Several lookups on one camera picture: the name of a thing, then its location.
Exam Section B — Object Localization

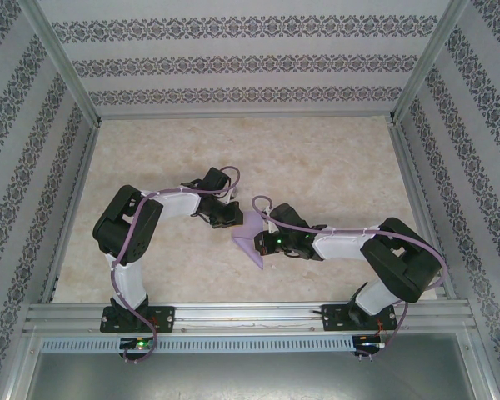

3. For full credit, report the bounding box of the purple square paper sheet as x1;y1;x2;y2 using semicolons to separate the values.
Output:
230;210;273;272

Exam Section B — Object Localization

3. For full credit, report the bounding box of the grey metal sheet panel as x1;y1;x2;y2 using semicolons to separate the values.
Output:
24;352;495;400

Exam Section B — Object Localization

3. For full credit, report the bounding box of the small controller board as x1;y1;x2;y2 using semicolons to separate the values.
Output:
355;334;389;350
119;336;156;351

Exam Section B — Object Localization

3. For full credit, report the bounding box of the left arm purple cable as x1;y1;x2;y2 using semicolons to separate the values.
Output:
109;165;241;367

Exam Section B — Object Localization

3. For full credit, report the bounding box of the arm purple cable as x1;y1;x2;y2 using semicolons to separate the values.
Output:
109;165;241;367
252;196;446;349

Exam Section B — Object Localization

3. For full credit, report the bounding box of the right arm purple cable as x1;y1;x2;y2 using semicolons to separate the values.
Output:
252;196;446;349

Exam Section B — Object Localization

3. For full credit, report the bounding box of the aluminium mounting rail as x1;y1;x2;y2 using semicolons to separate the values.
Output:
23;302;477;335

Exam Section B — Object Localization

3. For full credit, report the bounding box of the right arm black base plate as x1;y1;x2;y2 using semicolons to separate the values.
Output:
322;303;399;333

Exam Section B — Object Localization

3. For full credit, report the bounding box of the aluminium back rail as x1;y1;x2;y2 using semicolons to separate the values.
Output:
96;113;395;123

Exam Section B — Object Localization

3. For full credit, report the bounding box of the slotted grey cable duct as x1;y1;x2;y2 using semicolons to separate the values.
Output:
39;336;356;353

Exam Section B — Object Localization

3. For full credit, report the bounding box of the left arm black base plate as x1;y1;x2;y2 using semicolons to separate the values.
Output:
101;305;177;333

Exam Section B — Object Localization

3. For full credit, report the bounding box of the aluminium side rail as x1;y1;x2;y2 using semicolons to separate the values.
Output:
387;120;458;300
40;122;103;304

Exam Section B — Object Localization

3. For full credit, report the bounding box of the aluminium frame post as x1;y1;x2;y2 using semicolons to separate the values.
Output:
17;0;103;125
390;0;471;124

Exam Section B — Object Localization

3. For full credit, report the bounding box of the aluminium frame leg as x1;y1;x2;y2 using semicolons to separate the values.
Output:
0;332;41;400
457;331;500;400

